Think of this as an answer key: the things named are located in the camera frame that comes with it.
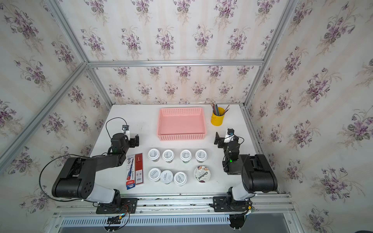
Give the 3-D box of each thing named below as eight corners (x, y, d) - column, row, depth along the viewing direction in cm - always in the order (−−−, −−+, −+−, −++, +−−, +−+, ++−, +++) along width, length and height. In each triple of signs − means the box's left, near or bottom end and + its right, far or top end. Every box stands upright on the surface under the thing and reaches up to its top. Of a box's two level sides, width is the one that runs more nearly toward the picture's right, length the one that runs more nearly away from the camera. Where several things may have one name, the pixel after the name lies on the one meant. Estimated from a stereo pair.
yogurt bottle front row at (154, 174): (149, 183, 82) (147, 179, 76) (151, 172, 86) (149, 167, 81) (161, 183, 82) (159, 179, 76) (162, 172, 86) (160, 167, 81)
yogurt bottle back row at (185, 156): (180, 163, 89) (179, 159, 84) (180, 154, 93) (180, 149, 88) (191, 163, 89) (192, 159, 84) (191, 154, 93) (191, 149, 88)
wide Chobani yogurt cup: (194, 183, 81) (194, 181, 78) (193, 168, 86) (194, 165, 83) (210, 183, 81) (211, 181, 78) (208, 168, 86) (209, 165, 83)
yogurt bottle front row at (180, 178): (174, 187, 80) (173, 184, 75) (174, 175, 85) (174, 171, 79) (187, 187, 80) (187, 184, 75) (187, 176, 85) (187, 171, 79)
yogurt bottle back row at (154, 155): (149, 162, 90) (146, 158, 84) (150, 153, 94) (148, 148, 88) (160, 162, 90) (158, 158, 84) (161, 153, 94) (159, 148, 88)
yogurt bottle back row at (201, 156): (195, 163, 89) (196, 159, 84) (195, 154, 93) (195, 149, 88) (206, 163, 89) (207, 159, 84) (205, 154, 93) (207, 149, 88)
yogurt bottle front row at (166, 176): (161, 185, 82) (159, 181, 76) (162, 174, 86) (161, 170, 80) (173, 185, 82) (172, 181, 76) (173, 174, 86) (172, 170, 80)
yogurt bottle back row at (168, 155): (163, 163, 89) (161, 158, 84) (164, 154, 93) (162, 149, 88) (174, 163, 89) (173, 158, 84) (174, 154, 93) (173, 149, 88)
